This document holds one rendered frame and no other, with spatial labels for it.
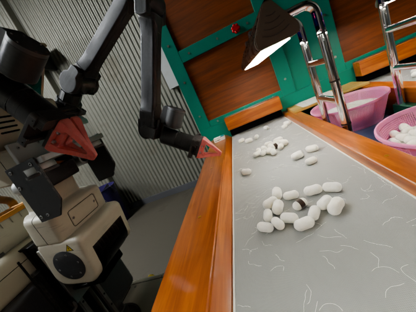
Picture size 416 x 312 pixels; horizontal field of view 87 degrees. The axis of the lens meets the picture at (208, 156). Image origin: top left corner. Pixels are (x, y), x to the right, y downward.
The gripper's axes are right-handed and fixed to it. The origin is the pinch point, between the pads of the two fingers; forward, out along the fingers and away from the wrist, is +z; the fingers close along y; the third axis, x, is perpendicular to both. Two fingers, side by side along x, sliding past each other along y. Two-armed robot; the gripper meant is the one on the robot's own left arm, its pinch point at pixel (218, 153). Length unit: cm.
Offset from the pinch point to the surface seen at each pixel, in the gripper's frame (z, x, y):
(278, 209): 13.9, -1.8, -30.3
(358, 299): 19, -3, -49
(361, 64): 51, -48, 48
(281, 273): 13.2, 1.4, -43.3
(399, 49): 63, -58, 48
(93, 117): -164, 63, 193
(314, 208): 18.3, -5.7, -33.6
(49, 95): -218, 51, 184
